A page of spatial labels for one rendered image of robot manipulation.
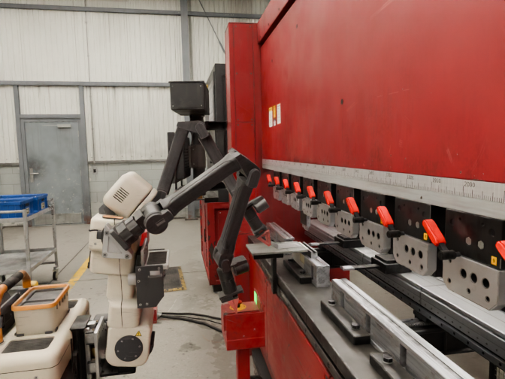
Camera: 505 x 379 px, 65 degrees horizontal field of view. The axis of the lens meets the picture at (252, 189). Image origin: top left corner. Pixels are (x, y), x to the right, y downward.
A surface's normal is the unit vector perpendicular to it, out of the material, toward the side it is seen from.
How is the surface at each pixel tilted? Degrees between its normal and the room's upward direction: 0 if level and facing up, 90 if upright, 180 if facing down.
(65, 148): 90
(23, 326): 92
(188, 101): 90
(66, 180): 90
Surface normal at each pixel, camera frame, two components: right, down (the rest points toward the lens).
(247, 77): 0.17, 0.10
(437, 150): -0.99, 0.04
